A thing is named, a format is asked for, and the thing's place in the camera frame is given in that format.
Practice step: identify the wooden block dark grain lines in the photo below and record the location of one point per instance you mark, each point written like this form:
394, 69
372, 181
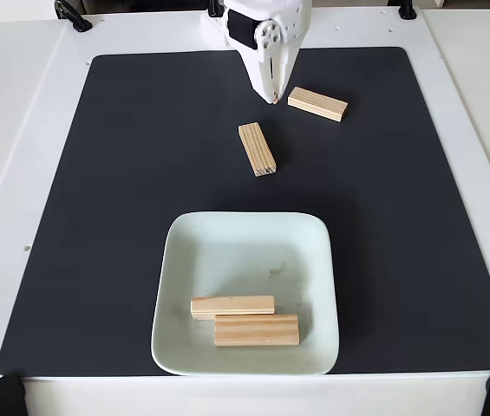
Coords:
256, 149

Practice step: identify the wooden block with pen mark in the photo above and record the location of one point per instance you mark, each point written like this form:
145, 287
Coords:
255, 331

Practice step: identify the pale green square plate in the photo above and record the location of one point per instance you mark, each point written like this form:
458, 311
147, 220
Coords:
244, 255

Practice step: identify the black table clamp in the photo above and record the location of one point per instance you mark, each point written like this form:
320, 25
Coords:
73, 17
407, 8

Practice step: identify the black rubber mat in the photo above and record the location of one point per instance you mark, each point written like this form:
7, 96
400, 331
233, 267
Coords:
97, 216

